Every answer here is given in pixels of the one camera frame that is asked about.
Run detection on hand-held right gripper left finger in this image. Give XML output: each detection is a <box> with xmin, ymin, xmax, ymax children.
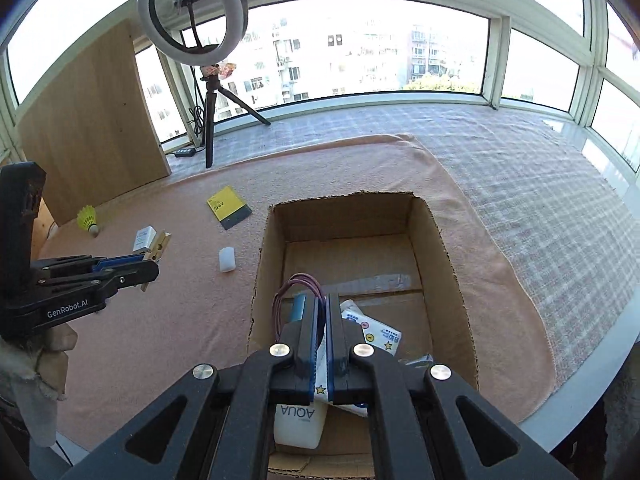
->
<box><xmin>60</xmin><ymin>292</ymin><xmax>326</xmax><ymax>480</ymax></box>

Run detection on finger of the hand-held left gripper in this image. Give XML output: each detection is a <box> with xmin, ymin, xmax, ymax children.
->
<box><xmin>36</xmin><ymin>261</ymin><xmax>161</xmax><ymax>302</ymax></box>
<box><xmin>31</xmin><ymin>254</ymin><xmax>151</xmax><ymax>274</ymax></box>

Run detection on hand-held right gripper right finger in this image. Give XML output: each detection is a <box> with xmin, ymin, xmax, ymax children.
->
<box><xmin>327</xmin><ymin>294</ymin><xmax>581</xmax><ymax>480</ymax></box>

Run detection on white charger plug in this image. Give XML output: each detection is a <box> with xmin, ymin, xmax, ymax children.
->
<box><xmin>132</xmin><ymin>226</ymin><xmax>158</xmax><ymax>253</ymax></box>

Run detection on wooden clothespin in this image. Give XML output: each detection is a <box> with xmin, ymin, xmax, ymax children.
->
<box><xmin>139</xmin><ymin>230</ymin><xmax>172</xmax><ymax>292</ymax></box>

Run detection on patterned tissue packet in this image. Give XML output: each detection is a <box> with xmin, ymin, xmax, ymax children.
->
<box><xmin>315</xmin><ymin>300</ymin><xmax>403</xmax><ymax>417</ymax></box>

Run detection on yellow shuttlecock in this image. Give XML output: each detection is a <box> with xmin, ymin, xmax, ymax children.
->
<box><xmin>76</xmin><ymin>205</ymin><xmax>101</xmax><ymax>236</ymax></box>

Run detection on blue battery module with wires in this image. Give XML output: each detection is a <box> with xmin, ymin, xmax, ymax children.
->
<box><xmin>272</xmin><ymin>274</ymin><xmax>326</xmax><ymax>343</ymax></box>

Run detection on white sunscreen bottle blue cap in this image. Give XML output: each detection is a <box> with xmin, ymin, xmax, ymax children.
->
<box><xmin>273</xmin><ymin>402</ymin><xmax>328</xmax><ymax>448</ymax></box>

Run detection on yellow and grey card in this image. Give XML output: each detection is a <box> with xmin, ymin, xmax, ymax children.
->
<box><xmin>206</xmin><ymin>185</ymin><xmax>252</xmax><ymax>231</ymax></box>

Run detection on cardboard box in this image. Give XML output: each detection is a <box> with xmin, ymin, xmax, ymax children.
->
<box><xmin>246</xmin><ymin>191</ymin><xmax>480</xmax><ymax>478</ymax></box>

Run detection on person's left hand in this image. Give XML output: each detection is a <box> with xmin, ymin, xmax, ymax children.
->
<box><xmin>0</xmin><ymin>322</ymin><xmax>79</xmax><ymax>448</ymax></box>

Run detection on pine plank panel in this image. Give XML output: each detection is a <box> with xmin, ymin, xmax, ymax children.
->
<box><xmin>31</xmin><ymin>197</ymin><xmax>57</xmax><ymax>261</ymax></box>

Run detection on pink blanket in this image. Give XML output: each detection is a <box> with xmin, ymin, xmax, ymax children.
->
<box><xmin>37</xmin><ymin>134</ymin><xmax>556</xmax><ymax>451</ymax></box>

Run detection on large light wood board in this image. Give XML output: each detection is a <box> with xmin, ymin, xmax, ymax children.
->
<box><xmin>15</xmin><ymin>19</ymin><xmax>172</xmax><ymax>226</ymax></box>

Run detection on black tripod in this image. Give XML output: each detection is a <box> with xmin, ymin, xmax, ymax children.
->
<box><xmin>192</xmin><ymin>62</ymin><xmax>272</xmax><ymax>169</ymax></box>

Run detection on checkered cloth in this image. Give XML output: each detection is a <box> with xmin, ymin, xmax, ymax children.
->
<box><xmin>165</xmin><ymin>102</ymin><xmax>640</xmax><ymax>386</ymax></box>

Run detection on black ring light cable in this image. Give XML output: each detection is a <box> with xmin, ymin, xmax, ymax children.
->
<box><xmin>173</xmin><ymin>105</ymin><xmax>207</xmax><ymax>159</ymax></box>

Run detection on white ring light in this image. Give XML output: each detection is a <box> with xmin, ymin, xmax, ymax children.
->
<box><xmin>136</xmin><ymin>0</ymin><xmax>249</xmax><ymax>67</ymax></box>

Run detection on white window frame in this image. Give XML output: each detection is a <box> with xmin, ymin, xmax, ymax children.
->
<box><xmin>0</xmin><ymin>0</ymin><xmax>640</xmax><ymax>191</ymax></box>

